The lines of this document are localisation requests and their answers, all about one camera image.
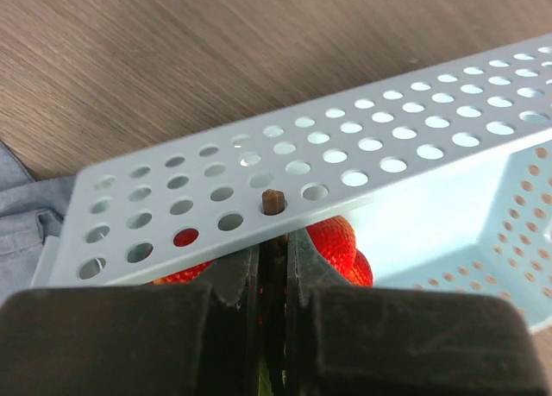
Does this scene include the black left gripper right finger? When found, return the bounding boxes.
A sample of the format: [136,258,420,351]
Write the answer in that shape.
[285,229,548,395]

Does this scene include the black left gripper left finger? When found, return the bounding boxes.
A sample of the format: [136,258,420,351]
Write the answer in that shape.
[1,247,260,395]

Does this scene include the red strawberries pile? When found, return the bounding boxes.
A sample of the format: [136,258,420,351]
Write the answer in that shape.
[148,189,373,287]

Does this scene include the light blue plastic basket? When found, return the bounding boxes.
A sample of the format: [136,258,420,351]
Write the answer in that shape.
[31,35,551,330]

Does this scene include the green leaves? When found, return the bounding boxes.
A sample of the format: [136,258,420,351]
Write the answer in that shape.
[258,358,273,396]

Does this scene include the blue cloth towel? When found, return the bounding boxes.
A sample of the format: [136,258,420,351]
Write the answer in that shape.
[1,144,75,299]

